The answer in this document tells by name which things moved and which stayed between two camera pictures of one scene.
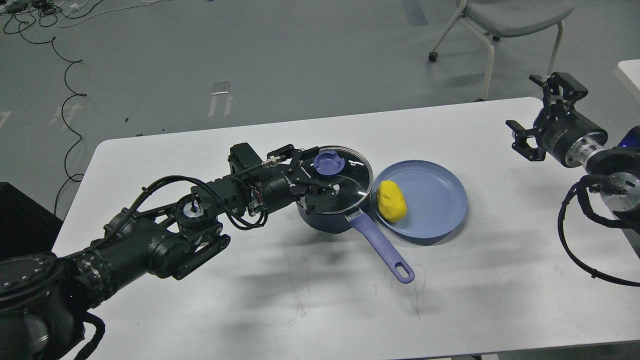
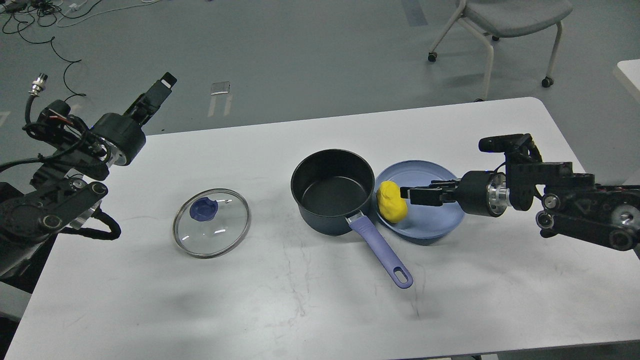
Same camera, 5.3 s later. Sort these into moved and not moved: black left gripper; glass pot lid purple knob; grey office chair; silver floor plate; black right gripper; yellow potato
Moved: black right gripper; glass pot lid purple knob; black left gripper
Not moved: yellow potato; silver floor plate; grey office chair
